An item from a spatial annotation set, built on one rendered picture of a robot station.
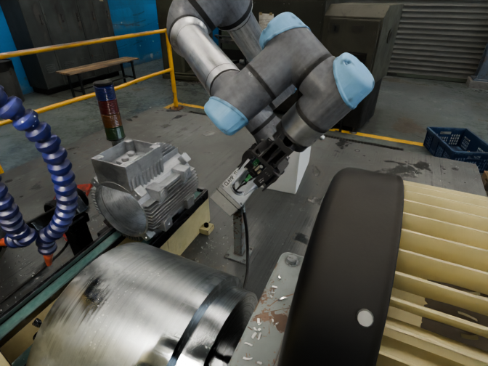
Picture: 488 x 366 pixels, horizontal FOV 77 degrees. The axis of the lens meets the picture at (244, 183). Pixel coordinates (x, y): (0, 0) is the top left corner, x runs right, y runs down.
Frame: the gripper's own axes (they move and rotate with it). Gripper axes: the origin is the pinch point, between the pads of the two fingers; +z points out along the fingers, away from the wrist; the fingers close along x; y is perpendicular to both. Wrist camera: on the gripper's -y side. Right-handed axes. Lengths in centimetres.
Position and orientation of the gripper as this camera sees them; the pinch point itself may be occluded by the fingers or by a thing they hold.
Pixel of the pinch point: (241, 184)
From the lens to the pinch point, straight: 70.7
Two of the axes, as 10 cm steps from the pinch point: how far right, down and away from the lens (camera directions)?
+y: -4.2, 4.9, -7.7
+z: -5.5, 5.4, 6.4
